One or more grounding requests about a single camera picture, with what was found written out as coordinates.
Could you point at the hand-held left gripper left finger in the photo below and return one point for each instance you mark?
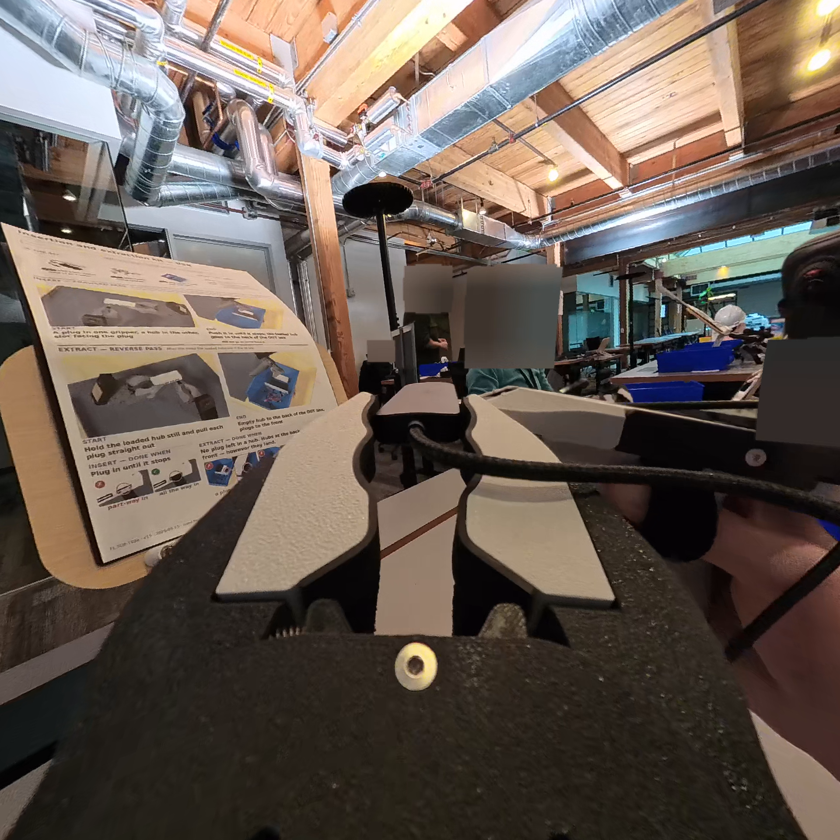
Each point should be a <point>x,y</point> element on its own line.
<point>308,512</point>

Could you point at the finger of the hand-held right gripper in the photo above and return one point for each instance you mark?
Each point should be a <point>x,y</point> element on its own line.
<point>564,420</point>

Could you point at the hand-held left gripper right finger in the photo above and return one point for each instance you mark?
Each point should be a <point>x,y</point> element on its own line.
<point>525,544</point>

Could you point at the grey usb hub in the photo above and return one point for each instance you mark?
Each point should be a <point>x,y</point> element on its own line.
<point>420,399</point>

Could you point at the person's right hand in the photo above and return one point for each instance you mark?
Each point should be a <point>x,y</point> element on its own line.
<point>774,544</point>

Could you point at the blue storage bin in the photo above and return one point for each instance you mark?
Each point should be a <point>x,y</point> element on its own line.
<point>663,392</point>
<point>695,359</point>
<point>433,371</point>

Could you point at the white sign stand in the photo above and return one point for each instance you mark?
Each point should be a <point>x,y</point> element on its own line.
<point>157,554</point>

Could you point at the grey flat panel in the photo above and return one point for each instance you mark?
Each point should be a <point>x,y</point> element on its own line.
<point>405,354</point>

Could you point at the printed instruction sheet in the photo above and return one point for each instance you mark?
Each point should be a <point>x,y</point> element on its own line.
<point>164,394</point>

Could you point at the black steel beam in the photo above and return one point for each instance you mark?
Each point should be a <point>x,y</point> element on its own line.
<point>689,229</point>

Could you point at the wooden sign board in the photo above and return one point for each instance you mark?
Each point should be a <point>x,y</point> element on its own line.
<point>39,459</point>

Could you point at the black pole with round disc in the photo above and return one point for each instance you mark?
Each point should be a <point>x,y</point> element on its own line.
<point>377,197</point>

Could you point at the bundle of silver pipes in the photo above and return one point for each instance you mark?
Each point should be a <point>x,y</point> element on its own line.
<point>197,52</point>

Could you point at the spiral metal duct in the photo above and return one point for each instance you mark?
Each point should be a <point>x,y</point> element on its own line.
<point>656,210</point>

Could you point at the wooden post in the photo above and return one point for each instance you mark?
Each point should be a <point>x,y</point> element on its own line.
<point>325,262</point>

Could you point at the silver rectangular air duct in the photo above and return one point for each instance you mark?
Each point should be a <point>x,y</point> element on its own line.
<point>499,79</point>

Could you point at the silver round duct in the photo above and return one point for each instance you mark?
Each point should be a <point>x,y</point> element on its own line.
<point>154,131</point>

